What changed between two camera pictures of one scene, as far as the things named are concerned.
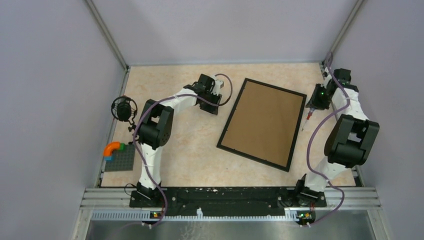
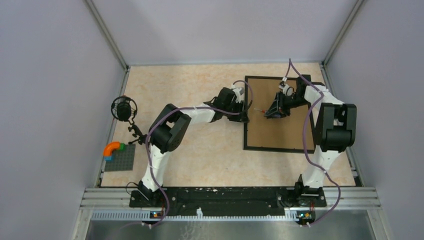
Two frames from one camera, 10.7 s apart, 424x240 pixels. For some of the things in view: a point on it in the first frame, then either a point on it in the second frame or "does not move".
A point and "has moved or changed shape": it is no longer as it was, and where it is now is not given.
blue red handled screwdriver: [308, 116] to [263, 110]
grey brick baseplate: [122, 160] does not move
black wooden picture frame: [263, 123] has moved or changed shape
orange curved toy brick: [108, 148] does not move
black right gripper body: [320, 100] to [284, 104]
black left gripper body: [208, 107] to [237, 110]
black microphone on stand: [124, 108] does not move
